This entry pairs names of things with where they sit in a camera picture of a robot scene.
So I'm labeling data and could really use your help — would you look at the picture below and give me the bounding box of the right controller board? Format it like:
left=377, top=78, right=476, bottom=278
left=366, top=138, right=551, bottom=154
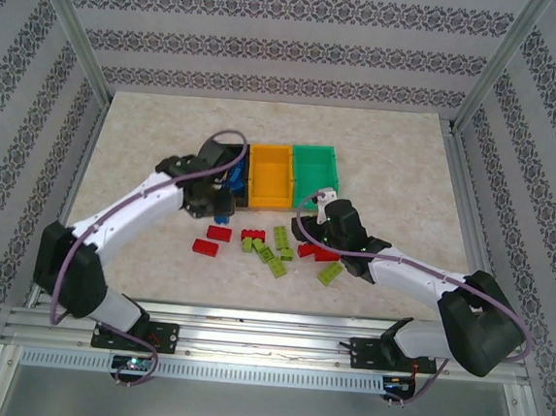
left=382, top=376, right=418, bottom=397

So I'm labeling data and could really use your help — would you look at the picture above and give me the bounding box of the black plastic bin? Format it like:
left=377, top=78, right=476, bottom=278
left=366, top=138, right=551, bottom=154
left=209, top=140, right=256, bottom=210

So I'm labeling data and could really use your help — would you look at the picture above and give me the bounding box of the yellow plastic bin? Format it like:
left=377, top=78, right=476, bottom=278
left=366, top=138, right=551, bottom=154
left=243, top=142, right=298, bottom=214

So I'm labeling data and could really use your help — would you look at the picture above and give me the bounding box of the slotted grey cable duct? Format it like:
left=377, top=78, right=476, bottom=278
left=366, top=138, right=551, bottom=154
left=18, top=344, right=386, bottom=397

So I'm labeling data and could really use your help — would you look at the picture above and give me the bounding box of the controller board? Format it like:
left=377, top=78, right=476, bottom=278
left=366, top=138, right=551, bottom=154
left=110, top=353, right=157, bottom=376
left=382, top=376, right=418, bottom=397

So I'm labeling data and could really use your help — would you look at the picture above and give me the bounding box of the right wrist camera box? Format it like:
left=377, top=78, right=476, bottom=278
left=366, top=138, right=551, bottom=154
left=314, top=187, right=340, bottom=209

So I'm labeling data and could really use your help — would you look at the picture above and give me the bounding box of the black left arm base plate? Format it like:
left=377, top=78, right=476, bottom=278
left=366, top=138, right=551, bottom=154
left=89, top=315, right=181, bottom=356

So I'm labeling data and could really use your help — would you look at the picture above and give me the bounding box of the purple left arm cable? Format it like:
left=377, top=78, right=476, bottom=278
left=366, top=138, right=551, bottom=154
left=44, top=114, right=251, bottom=398

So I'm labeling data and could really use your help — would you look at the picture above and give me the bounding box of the aluminium side rail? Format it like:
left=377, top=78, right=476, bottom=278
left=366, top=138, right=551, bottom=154
left=424, top=127, right=527, bottom=346
left=28, top=94, right=113, bottom=312

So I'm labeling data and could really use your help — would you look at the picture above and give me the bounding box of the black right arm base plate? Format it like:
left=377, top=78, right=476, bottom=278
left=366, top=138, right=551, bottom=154
left=346, top=336, right=441, bottom=377

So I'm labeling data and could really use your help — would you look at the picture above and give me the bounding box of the aluminium mounting rail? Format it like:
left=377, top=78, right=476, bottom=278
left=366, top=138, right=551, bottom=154
left=0, top=283, right=534, bottom=392

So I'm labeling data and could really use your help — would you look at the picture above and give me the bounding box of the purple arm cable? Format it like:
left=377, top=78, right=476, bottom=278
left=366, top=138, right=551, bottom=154
left=44, top=114, right=251, bottom=398
left=279, top=187, right=546, bottom=416

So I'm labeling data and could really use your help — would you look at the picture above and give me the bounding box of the left controller board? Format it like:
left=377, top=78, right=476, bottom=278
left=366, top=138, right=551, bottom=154
left=110, top=353, right=157, bottom=376

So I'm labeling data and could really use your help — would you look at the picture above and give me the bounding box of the aluminium frame post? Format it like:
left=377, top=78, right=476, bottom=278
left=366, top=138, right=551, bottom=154
left=26, top=0, right=121, bottom=106
left=449, top=0, right=555, bottom=143

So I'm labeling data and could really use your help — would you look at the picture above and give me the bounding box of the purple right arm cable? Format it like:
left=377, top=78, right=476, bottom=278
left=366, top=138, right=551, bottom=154
left=279, top=187, right=546, bottom=416

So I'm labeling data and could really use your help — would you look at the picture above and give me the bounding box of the green plastic bin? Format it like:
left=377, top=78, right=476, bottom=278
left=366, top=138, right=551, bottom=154
left=286, top=143, right=345, bottom=213

